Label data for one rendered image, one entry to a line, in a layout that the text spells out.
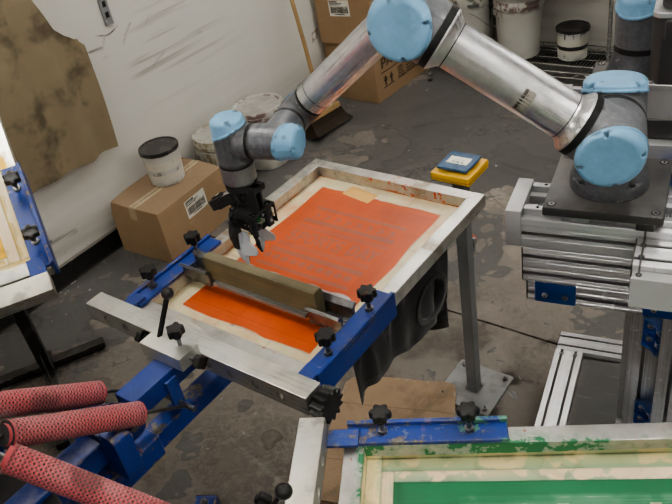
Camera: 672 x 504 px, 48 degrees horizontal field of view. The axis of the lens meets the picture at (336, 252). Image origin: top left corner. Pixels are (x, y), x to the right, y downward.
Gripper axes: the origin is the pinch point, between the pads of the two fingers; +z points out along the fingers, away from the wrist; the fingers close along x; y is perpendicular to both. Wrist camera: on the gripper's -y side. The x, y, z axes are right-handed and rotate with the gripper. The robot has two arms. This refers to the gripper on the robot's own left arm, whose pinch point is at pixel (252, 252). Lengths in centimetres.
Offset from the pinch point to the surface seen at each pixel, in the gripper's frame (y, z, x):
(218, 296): -13.9, 16.6, -2.3
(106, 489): 23, -2, -64
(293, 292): 11.5, 7.3, -1.1
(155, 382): 2.3, 7.9, -37.0
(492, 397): 23, 111, 76
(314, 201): -17, 17, 44
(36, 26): -195, -6, 85
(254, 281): -0.7, 8.2, -1.0
